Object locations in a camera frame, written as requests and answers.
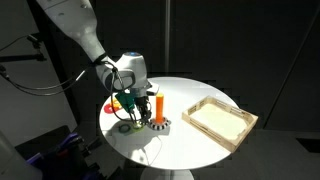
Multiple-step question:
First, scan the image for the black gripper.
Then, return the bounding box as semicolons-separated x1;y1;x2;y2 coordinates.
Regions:
131;94;152;127

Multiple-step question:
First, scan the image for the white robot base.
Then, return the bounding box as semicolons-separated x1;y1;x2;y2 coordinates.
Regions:
0;129;44;180

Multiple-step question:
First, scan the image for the purple spring clamp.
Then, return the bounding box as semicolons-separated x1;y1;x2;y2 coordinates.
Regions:
54;131;84;154

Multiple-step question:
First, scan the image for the wooden tray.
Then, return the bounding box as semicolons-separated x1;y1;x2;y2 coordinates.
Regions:
181;95;259;153

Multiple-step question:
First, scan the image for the vertical metal pole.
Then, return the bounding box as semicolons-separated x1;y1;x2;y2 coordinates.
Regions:
164;0;172;75

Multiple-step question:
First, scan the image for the black perforated breadboard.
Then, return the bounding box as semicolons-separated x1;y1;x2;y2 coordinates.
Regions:
14;124;101;180

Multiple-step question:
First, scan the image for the small light green ring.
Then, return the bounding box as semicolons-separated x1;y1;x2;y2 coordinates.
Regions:
131;121;146;132

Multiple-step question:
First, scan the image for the orange peg ring holder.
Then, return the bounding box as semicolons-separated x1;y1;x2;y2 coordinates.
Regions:
147;92;172;131

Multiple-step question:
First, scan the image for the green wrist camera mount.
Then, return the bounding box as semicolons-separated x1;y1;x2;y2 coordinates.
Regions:
114;91;137;113

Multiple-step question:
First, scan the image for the small teal ring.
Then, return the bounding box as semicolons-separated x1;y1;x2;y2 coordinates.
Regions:
118;123;133;135

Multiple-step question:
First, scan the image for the large yellow ring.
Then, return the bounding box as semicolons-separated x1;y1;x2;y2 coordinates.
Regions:
109;97;123;110

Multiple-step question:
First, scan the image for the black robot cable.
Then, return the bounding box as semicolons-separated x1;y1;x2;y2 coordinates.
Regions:
0;61;141;125

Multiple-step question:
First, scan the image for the large red ring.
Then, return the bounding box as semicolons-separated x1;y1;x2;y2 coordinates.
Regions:
103;102;118;115

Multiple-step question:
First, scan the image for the white table pedestal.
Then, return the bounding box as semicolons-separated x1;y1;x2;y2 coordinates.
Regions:
139;167;195;180

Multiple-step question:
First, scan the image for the black camera stand boom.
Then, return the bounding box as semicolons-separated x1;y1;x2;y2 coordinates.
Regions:
0;33;48;64

